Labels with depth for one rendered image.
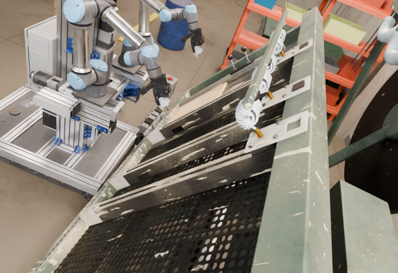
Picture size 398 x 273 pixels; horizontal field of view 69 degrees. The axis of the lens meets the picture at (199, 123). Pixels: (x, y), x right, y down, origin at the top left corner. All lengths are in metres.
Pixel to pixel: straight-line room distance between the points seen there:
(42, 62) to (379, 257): 2.19
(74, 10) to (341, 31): 3.82
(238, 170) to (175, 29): 4.28
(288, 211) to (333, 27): 4.23
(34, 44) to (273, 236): 2.06
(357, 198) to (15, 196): 2.48
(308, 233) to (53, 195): 2.44
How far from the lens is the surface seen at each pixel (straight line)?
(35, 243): 2.59
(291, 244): 0.54
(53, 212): 2.70
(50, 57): 2.30
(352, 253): 0.80
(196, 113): 1.72
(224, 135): 1.18
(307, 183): 0.63
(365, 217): 0.91
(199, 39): 2.10
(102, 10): 1.76
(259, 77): 0.84
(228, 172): 0.95
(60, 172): 2.63
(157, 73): 1.51
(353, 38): 4.81
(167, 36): 5.13
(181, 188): 1.08
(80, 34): 1.75
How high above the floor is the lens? 2.31
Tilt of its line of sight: 38 degrees down
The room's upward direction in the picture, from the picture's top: 23 degrees clockwise
